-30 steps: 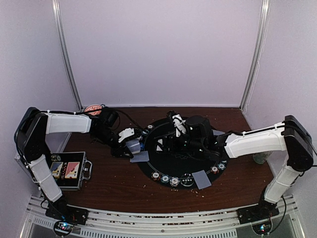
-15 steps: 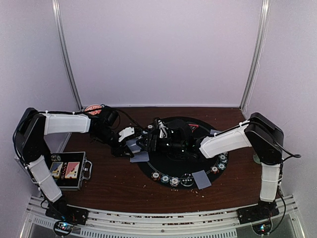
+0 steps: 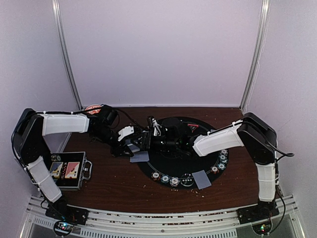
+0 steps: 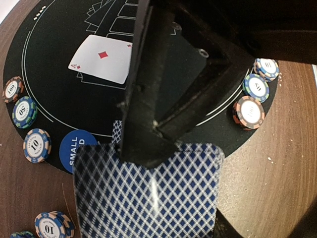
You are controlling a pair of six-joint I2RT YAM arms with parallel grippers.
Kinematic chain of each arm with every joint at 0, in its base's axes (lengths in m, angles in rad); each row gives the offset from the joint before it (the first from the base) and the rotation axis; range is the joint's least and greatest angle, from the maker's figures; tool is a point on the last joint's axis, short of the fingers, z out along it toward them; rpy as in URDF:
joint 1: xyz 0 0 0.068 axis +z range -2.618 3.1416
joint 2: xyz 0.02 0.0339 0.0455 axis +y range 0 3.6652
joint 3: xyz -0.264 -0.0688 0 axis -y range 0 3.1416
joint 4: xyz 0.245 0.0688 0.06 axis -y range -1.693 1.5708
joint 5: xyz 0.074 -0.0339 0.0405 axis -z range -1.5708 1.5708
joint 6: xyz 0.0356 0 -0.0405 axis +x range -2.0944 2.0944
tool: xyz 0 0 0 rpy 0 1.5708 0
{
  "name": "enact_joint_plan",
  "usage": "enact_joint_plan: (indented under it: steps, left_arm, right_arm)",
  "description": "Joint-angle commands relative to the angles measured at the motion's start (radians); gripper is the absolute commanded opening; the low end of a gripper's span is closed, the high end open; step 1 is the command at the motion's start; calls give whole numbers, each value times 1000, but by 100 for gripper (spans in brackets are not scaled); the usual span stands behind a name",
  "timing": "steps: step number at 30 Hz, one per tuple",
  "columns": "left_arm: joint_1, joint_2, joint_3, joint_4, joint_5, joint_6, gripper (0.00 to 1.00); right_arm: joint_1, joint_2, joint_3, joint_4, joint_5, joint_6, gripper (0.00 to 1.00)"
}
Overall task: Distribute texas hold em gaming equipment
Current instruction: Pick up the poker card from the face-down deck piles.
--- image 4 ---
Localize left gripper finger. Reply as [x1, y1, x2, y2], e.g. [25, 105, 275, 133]
[214, 210, 243, 238]

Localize blue white chip stack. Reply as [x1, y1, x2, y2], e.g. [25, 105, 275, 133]
[34, 211, 75, 238]

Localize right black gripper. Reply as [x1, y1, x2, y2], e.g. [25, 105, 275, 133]
[149, 0, 317, 64]

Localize blue white chips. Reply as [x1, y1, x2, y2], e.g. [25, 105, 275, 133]
[23, 128, 52, 164]
[253, 58, 280, 82]

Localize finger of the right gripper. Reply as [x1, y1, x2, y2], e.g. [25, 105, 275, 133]
[116, 0, 209, 169]
[156, 44, 253, 141]

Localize green white chips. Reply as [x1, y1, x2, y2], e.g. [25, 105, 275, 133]
[12, 96, 38, 129]
[242, 73, 269, 103]

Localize red black chips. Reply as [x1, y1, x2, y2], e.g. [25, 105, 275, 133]
[2, 76, 24, 103]
[232, 96, 265, 130]

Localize ace of diamonds card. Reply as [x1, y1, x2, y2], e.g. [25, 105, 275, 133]
[68, 34, 132, 85]

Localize blue small blind button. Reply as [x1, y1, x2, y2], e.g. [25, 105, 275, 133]
[59, 130, 98, 174]

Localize round black poker mat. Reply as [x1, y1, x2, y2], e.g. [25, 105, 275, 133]
[2, 0, 279, 172]

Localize blue card deck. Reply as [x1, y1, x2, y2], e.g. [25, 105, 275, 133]
[72, 141, 226, 238]

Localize green white chip stack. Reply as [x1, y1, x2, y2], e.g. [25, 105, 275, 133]
[10, 231, 36, 238]

